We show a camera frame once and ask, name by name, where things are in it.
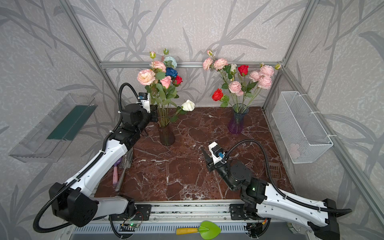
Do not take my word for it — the brown plastic scoop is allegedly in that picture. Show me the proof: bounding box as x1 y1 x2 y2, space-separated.
269 162 282 182

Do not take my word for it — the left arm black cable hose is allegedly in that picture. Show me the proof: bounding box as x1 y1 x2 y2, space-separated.
32 82 139 234

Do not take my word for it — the small pink bud spray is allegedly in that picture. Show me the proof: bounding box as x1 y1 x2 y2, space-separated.
137 51 166 117

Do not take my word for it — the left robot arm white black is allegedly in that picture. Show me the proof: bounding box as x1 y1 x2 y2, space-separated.
48 104 158 227

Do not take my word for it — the white wire mesh basket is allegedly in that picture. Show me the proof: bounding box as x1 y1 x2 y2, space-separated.
272 91 334 164

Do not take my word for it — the small green circuit board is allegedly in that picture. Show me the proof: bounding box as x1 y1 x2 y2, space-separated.
119 223 142 232

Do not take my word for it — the white rosebud stem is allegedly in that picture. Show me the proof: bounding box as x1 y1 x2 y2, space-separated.
230 64 237 74

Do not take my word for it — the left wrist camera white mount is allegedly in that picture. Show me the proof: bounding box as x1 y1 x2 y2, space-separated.
138 93 151 114

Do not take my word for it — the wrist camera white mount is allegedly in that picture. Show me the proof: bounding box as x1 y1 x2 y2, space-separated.
209 142 226 165
138 93 151 114

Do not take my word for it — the clear plastic wall tray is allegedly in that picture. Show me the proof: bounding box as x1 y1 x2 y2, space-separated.
9 94 98 163

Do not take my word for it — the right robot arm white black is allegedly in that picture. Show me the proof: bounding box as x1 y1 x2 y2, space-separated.
202 147 341 240

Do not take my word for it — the green stem small red rose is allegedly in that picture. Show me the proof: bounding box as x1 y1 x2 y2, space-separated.
173 75 183 87

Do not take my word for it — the white blue flower stem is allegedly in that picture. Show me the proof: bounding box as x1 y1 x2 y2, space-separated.
162 48 178 70

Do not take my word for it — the aluminium front rail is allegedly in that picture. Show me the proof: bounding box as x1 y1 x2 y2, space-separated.
56 200 308 240

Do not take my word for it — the white rose stem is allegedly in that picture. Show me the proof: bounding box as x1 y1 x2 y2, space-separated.
169 100 195 123

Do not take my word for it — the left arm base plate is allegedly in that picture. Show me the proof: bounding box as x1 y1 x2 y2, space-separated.
120 204 152 221

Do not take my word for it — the dark red rose stem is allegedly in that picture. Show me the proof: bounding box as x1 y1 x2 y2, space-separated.
238 65 257 93

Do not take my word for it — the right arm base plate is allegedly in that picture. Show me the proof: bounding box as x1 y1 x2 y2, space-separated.
229 204 255 221

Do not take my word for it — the dark glass cup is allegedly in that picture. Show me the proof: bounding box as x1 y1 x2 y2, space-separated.
158 120 176 146

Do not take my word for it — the pink rosebud stem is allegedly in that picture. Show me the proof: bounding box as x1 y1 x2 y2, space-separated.
157 76 177 128

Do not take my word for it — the green toy shovel yellow handle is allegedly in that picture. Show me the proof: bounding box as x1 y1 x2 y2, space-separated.
176 221 221 240

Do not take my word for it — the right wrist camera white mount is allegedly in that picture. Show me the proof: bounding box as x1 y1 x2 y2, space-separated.
209 142 226 165

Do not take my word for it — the purple ribbed glass vase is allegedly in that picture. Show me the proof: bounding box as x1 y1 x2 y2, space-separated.
228 104 249 135

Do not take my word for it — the purple toy rake pink handle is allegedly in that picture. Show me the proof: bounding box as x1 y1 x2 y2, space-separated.
113 157 122 186

